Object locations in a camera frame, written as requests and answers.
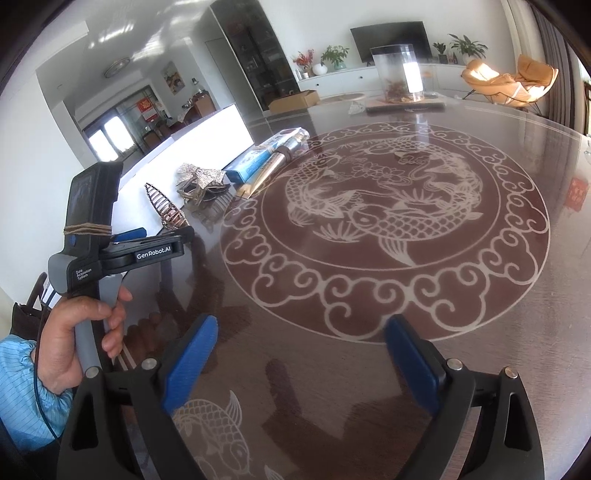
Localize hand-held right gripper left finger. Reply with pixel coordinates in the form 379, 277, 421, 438
58, 314, 219, 480

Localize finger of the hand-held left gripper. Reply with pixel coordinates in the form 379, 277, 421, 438
139, 225, 195, 247
111, 228, 147, 244

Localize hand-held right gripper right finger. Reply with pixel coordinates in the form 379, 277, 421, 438
385, 314, 546, 480

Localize white storage box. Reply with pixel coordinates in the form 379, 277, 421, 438
111, 104, 256, 237

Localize person's left forearm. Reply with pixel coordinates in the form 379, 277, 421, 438
0, 335, 75, 457

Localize dark patterned desktop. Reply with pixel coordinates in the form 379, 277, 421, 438
99, 95, 591, 480

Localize person's left hand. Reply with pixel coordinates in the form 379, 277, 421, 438
37, 286, 133, 395

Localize silver rhinestone hair clip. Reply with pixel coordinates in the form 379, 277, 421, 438
144, 183, 191, 230

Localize dark sunglasses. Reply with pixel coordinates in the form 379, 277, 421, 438
178, 182, 232, 204

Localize rhinestone bow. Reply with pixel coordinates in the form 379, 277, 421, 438
177, 162, 225, 189

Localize blue and white carton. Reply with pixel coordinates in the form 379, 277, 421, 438
223, 130, 305, 184

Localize gold tube with clear cap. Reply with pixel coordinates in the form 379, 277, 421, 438
238, 130, 310, 199

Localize wooden dining chair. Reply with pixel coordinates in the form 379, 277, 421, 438
191, 91, 217, 118

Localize dark wooden chair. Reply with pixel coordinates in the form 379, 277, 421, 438
11, 271, 51, 340

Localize round ceiling light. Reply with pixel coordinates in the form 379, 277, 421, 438
102, 56, 131, 78

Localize cardboard box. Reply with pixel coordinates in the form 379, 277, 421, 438
268, 90, 321, 115

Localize dark display cabinet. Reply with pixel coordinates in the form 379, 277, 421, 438
210, 0, 301, 112

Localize red flower bouquet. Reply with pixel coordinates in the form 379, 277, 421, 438
292, 50, 316, 79

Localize white television cabinet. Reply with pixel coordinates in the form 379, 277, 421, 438
295, 62, 481, 100

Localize green potted plant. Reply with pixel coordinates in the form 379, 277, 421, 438
320, 45, 350, 71

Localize wooden tray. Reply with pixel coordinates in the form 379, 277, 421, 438
365, 95, 448, 114

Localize clear cylindrical jar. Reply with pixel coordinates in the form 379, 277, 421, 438
369, 44, 424, 103

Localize black television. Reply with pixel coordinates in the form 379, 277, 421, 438
349, 21, 429, 64

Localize orange lounge chair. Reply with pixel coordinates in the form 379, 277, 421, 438
461, 54, 559, 109

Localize large leafy potted plant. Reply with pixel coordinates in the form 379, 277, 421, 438
449, 34, 489, 65

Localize grey curtain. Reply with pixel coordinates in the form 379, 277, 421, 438
529, 4, 591, 134

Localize framed wall painting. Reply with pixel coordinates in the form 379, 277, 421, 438
161, 61, 185, 95

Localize black cable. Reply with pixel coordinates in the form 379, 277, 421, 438
33, 305, 63, 439

